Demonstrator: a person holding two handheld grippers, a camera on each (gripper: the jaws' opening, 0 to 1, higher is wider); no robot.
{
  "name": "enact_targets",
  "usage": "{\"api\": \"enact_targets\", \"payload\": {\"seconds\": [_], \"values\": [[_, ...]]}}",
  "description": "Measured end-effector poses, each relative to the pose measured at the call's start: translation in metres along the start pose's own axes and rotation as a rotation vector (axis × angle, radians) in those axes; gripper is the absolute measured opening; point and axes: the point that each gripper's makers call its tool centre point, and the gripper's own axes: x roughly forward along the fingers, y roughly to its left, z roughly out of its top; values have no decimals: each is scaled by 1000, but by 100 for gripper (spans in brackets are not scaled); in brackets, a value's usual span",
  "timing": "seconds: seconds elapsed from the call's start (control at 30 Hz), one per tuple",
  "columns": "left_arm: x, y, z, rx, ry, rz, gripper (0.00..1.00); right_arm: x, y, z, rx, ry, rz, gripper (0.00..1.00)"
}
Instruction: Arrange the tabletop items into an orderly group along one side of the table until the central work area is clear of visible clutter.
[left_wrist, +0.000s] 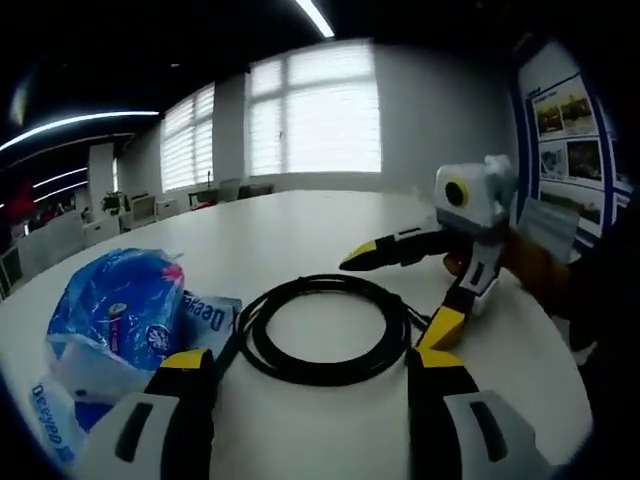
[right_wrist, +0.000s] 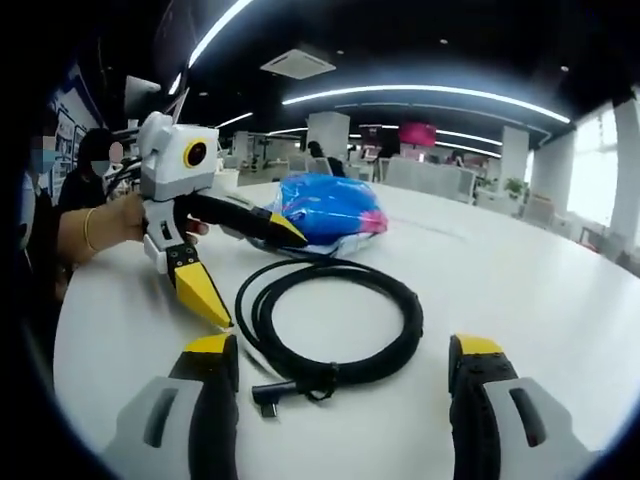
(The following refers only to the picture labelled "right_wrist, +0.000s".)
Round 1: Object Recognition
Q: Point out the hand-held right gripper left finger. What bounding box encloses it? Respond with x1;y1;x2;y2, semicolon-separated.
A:
102;333;241;480

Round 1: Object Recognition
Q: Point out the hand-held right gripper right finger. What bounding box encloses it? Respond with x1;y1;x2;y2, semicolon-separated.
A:
447;333;604;480

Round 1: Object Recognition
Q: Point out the person's left hand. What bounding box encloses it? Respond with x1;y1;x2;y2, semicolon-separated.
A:
97;192;212;253

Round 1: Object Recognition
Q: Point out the gold bracelet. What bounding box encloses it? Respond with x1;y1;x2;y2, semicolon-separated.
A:
83;206;101;252

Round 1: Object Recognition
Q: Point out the white table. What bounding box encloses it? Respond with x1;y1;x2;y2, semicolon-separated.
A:
52;179;640;480

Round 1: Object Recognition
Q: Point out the long curved ceiling light strip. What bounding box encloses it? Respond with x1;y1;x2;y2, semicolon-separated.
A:
281;84;572;124

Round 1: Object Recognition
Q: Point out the red hanging sign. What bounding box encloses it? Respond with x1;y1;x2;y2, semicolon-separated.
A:
399;120;438;147

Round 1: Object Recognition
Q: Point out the blue wall poster board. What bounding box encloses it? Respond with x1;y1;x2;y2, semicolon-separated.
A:
48;61;102;192

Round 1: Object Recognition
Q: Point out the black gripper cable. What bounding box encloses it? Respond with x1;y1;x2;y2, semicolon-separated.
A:
101;151;149;199

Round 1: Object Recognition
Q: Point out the ceiling air vent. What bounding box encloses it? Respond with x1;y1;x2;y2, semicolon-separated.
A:
259;48;338;82

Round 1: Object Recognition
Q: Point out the narrow window with blinds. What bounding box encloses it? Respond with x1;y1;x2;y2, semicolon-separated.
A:
566;106;619;236

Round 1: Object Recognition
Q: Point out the straight ceiling light strip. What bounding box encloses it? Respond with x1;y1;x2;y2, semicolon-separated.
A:
186;0;257;69

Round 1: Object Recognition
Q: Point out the white desk partition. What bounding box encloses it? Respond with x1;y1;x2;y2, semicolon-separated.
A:
384;156;477;204

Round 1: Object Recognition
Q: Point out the potted green plant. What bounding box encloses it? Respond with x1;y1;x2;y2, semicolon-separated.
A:
503;176;527;202

